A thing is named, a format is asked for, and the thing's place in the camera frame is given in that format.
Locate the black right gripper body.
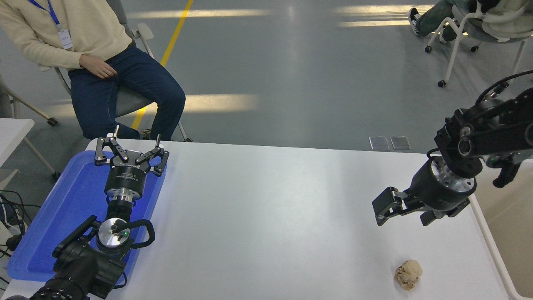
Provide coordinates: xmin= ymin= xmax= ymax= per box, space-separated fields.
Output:
xmin=405 ymin=159 xmax=471 ymax=214

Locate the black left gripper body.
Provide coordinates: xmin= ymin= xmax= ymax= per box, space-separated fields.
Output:
xmin=104 ymin=149 xmax=152 ymax=193

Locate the tan paper ball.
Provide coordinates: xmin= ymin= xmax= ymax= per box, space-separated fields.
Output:
xmin=395 ymin=260 xmax=423 ymax=291

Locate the person's hand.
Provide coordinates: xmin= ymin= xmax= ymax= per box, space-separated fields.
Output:
xmin=79 ymin=54 xmax=119 ymax=80

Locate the blue plastic tray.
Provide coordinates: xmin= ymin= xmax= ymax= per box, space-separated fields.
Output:
xmin=7 ymin=150 xmax=168 ymax=289

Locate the white chair leg with castor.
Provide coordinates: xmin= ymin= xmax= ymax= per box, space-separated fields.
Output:
xmin=0 ymin=75 xmax=59 ymax=127

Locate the large pale bin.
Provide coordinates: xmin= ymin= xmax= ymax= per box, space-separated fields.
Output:
xmin=470 ymin=158 xmax=533 ymax=300

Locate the small white side table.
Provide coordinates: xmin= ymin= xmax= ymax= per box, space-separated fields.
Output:
xmin=0 ymin=118 xmax=61 ymax=190

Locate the person on grey chair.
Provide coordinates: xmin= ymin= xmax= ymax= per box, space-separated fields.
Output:
xmin=0 ymin=0 xmax=187 ymax=141

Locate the white power strip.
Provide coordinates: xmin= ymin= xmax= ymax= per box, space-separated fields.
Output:
xmin=0 ymin=219 xmax=26 ymax=247

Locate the white wheeled chair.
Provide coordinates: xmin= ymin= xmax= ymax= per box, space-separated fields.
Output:
xmin=425 ymin=3 xmax=533 ymax=88

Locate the person on white chair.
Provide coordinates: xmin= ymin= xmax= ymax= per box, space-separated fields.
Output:
xmin=408 ymin=0 xmax=504 ymax=43

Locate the grey chair with white frame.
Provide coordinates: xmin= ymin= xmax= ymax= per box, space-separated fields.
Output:
xmin=52 ymin=0 xmax=193 ymax=143

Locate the id badge on blue lanyard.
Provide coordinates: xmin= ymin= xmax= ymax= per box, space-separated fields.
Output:
xmin=28 ymin=0 xmax=74 ymax=51

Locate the black cable bundle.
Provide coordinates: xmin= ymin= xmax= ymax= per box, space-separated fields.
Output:
xmin=0 ymin=190 xmax=33 ymax=288

